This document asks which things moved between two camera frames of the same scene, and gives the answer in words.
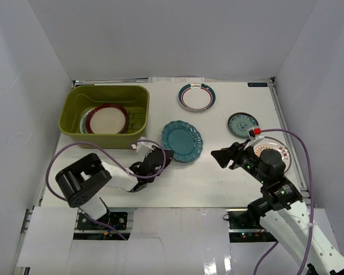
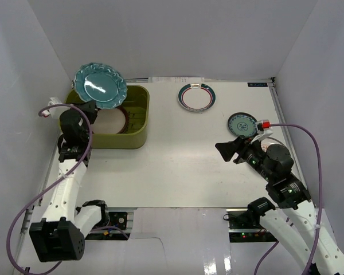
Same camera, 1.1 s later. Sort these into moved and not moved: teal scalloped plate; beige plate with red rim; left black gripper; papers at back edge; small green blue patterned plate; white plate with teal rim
Moved: teal scalloped plate; left black gripper
Not moved: beige plate with red rim; white plate with teal rim; small green blue patterned plate; papers at back edge
